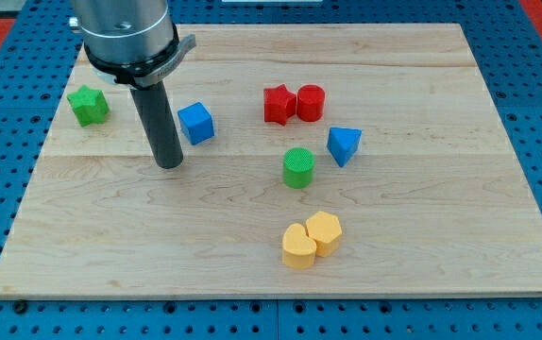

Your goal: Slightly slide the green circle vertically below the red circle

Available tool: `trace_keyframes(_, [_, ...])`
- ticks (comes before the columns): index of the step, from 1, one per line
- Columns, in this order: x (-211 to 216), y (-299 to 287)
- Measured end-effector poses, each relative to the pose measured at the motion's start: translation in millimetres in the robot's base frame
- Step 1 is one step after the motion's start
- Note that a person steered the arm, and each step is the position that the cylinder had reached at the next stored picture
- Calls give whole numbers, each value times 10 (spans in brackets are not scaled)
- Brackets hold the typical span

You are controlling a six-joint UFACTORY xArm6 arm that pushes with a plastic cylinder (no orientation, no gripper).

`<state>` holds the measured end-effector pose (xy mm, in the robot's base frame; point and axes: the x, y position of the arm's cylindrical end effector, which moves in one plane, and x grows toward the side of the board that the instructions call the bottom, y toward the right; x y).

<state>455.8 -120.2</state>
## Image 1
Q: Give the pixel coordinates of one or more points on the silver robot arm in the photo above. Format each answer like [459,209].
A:
[131,42]

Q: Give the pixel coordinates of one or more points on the green cylinder block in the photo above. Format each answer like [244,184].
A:
[298,166]

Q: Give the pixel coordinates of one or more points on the light wooden board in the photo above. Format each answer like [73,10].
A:
[433,204]

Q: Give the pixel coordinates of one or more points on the red star block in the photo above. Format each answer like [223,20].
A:
[279,104]

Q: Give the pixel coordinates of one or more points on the blue triangle block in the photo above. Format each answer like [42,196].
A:
[343,143]

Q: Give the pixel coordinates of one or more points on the yellow hexagon block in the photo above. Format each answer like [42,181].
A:
[325,229]

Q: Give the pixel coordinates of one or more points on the red cylinder block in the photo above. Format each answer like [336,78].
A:
[310,102]

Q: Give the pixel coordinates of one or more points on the yellow heart block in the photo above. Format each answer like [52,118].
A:
[298,249]

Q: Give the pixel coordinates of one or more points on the blue cube block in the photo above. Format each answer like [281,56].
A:
[196,123]

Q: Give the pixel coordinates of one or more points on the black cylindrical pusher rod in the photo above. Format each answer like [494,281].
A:
[153,107]

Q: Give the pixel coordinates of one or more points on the green star block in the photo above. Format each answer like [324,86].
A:
[88,105]

